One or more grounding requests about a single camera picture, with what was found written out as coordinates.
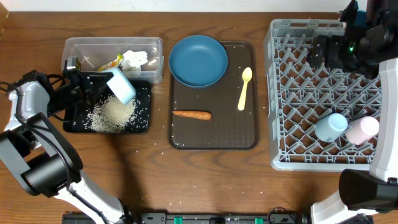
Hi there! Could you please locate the light blue bowl with rice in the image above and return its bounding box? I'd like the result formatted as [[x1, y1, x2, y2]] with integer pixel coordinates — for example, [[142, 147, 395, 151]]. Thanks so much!
[[103, 67, 136, 105]]

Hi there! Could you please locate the yellow green snack wrapper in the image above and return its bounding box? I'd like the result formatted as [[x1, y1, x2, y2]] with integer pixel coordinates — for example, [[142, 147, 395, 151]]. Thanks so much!
[[98, 54, 124, 72]]

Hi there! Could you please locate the white tissue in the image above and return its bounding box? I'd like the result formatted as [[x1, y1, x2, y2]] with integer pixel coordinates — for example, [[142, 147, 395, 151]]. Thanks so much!
[[119, 50, 148, 78]]

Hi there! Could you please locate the yellow plastic spoon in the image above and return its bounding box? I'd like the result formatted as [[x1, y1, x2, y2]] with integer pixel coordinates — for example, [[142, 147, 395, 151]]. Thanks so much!
[[238, 67, 252, 111]]

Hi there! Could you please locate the light blue plastic cup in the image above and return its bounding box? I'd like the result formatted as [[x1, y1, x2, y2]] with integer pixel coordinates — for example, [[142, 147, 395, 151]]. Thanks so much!
[[315, 113, 348, 142]]

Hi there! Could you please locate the pink plastic cup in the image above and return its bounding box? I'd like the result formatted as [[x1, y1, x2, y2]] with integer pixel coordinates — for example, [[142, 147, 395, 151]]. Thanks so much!
[[345, 116, 379, 145]]

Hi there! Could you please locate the dark blue plate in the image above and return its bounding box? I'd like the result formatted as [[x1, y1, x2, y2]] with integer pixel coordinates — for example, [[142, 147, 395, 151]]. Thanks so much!
[[169, 35, 228, 88]]

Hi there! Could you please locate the orange carrot piece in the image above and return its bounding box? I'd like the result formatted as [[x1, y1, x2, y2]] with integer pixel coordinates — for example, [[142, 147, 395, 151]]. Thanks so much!
[[172, 110, 212, 121]]

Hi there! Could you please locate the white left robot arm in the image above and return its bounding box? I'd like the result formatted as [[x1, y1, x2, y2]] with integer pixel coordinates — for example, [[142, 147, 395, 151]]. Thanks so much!
[[1, 69, 137, 223]]

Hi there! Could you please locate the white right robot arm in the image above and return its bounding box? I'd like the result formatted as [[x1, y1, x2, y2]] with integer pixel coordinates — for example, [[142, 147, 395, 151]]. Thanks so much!
[[307, 0, 397, 223]]

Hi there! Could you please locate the clear plastic waste bin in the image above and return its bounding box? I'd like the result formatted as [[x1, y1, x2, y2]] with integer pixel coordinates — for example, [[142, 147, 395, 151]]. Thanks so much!
[[61, 37, 164, 83]]

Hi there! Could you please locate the black waste tray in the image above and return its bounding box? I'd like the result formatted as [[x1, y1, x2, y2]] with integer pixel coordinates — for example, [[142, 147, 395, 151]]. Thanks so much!
[[63, 80, 151, 134]]

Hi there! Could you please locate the grey dishwasher rack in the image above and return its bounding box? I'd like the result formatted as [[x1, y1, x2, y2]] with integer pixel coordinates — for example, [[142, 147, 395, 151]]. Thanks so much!
[[263, 19, 381, 172]]

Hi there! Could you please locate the pile of white rice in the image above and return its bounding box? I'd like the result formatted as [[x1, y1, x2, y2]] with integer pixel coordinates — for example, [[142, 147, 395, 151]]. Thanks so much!
[[85, 95, 137, 133]]

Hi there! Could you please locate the dark brown serving tray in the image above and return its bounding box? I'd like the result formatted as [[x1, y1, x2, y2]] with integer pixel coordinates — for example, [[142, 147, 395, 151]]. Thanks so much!
[[167, 40, 259, 150]]

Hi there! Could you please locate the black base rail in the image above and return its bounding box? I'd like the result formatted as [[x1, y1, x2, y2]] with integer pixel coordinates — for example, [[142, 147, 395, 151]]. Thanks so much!
[[61, 207, 312, 224]]

